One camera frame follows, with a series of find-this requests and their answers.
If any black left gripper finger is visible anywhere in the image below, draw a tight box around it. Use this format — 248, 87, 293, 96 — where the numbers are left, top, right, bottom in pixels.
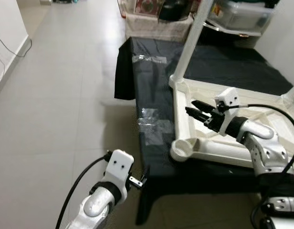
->
130, 166, 151, 188

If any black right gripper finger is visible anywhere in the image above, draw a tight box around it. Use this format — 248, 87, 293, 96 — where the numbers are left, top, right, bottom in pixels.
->
192, 99, 217, 114
185, 107, 212, 123

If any white plastic table top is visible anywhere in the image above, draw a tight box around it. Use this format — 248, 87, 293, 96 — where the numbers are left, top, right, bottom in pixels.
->
169, 74, 294, 175

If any black tablecloth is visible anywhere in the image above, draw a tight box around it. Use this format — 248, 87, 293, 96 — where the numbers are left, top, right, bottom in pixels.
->
114, 36, 294, 226

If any clear tape patch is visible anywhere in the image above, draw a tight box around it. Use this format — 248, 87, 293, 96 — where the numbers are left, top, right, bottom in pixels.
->
137, 109, 173, 145

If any beige patterned ledge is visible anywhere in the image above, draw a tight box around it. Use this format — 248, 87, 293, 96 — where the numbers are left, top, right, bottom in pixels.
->
125, 12, 193, 42

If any clear plastic storage box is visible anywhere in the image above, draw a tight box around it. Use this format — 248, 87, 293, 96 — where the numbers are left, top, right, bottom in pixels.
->
207, 0, 277, 36

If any black plastic bag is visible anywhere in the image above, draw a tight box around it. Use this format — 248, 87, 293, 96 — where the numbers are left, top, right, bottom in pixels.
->
159, 0, 189, 22

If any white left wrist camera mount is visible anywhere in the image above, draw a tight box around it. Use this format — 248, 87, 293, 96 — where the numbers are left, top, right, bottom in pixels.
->
105, 149, 135, 189

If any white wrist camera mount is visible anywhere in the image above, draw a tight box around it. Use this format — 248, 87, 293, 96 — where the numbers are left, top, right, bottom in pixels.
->
215, 88, 241, 137
105, 149, 135, 189

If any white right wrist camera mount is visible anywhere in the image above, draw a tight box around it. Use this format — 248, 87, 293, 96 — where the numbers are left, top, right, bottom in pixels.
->
215, 88, 241, 137

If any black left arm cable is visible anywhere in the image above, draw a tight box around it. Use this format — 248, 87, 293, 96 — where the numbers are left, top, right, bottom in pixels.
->
55, 152, 112, 229

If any black wall cable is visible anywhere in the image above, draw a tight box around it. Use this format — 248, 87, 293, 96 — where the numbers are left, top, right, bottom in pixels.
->
0, 32, 33, 59

